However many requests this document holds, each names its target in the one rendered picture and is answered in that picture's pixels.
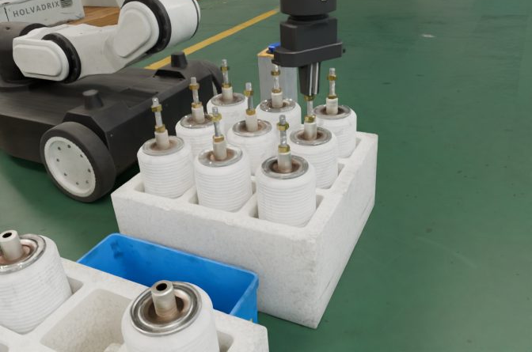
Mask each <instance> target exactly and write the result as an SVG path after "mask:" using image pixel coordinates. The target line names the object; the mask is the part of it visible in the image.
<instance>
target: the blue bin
mask: <svg viewBox="0 0 532 352"><path fill-rule="evenodd" d="M76 263H80V264H82V265H85V266H87V267H92V268H93V269H96V270H99V271H103V272H105V273H108V274H112V275H115V276H117V277H120V278H124V279H127V280H129V281H131V282H135V283H138V284H140V285H143V286H147V287H151V286H152V285H153V284H154V283H156V282H158V281H161V280H167V281H178V282H188V283H191V284H193V285H195V286H198V287H199V288H200V289H202V290H203V291H205V292H206V294H207V295H208V296H209V298H210V299H211V303H212V306H213V309H214V310H217V311H220V312H224V313H225V314H228V315H231V316H236V317H238V318H240V319H243V320H247V321H249V322H252V323H255V324H258V319H257V288H258V286H259V278H258V275H257V274H256V273H254V272H252V271H247V270H244V269H241V268H238V267H233V266H231V265H228V264H224V263H220V262H217V261H214V260H211V259H206V258H203V257H200V256H197V255H193V254H189V253H187V252H182V251H178V250H176V249H172V248H167V247H165V246H162V245H159V244H154V243H151V242H148V241H145V240H140V239H137V238H134V237H130V236H127V235H123V234H121V233H113V234H110V235H108V236H107V237H106V238H104V239H103V240H102V241H101V242H100V243H99V244H97V245H96V246H95V247H94V248H92V249H91V250H90V251H89V252H87V253H86V254H85V255H84V256H83V257H82V258H80V259H79V260H78V261H77V262H76Z"/></svg>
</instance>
